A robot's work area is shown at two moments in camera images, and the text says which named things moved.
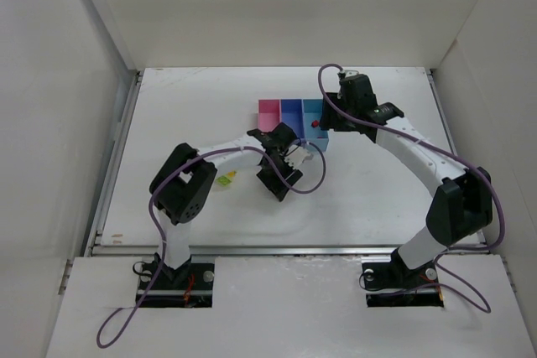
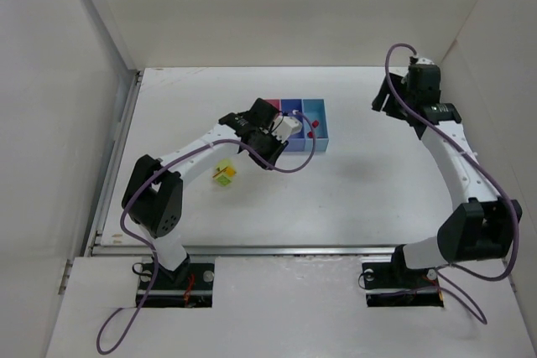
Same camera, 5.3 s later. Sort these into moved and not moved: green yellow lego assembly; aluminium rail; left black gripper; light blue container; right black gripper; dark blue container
Moved: left black gripper; right black gripper
Not moved: light blue container; green yellow lego assembly; dark blue container; aluminium rail
